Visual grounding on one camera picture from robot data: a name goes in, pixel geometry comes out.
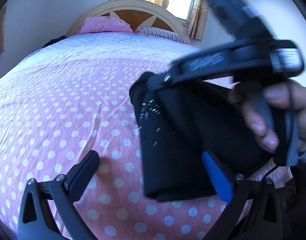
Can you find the black pants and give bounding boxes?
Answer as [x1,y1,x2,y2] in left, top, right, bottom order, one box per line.
[129,72,272,202]

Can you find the right hand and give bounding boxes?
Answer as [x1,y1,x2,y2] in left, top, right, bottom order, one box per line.
[228,81,306,153]

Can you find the striped pillow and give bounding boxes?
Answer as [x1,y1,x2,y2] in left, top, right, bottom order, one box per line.
[134,27,188,44]

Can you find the yellow curtain right of window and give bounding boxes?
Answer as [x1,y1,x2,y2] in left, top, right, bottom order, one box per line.
[188,0,208,41]

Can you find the cream wooden headboard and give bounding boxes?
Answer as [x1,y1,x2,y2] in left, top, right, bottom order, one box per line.
[66,0,190,43]

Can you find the pink pillow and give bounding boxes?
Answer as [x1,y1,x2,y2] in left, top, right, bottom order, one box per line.
[79,16,133,34]

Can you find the pink and blue bedsheet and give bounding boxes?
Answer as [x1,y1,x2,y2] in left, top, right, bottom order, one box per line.
[0,33,226,239]

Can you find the black object beside bed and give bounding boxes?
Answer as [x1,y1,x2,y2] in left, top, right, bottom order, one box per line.
[42,35,67,48]

